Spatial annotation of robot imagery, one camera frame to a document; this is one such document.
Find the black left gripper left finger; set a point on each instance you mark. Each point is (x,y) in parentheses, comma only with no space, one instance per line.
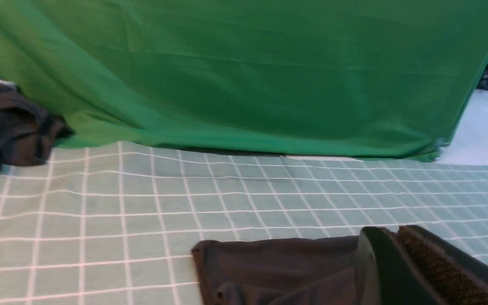
(386,274)

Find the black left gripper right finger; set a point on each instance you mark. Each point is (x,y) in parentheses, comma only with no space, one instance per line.
(457,277)

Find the crumpled dark gray shirt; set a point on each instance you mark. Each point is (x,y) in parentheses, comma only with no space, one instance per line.
(28,132)

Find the green backdrop cloth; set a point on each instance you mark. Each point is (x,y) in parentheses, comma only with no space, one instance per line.
(356,78)

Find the green gridded cutting mat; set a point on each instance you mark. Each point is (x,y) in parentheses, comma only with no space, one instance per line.
(114,225)

